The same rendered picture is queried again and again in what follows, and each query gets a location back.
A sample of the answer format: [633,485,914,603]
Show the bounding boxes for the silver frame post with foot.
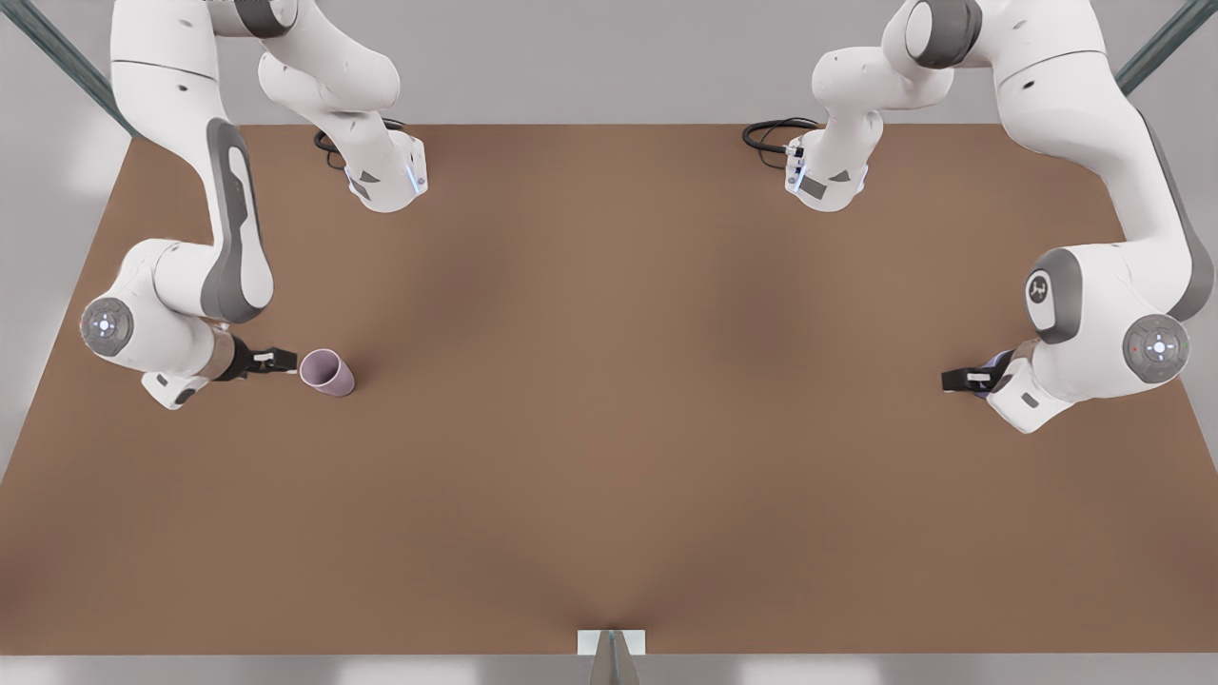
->
[577,628,647,685]

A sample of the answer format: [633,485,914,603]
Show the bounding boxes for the pink cup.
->
[299,348,357,399]

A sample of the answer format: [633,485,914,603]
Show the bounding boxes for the black cable loop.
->
[313,118,408,173]
[741,117,823,173]

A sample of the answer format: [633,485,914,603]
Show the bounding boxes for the purple cup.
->
[972,349,1015,401]

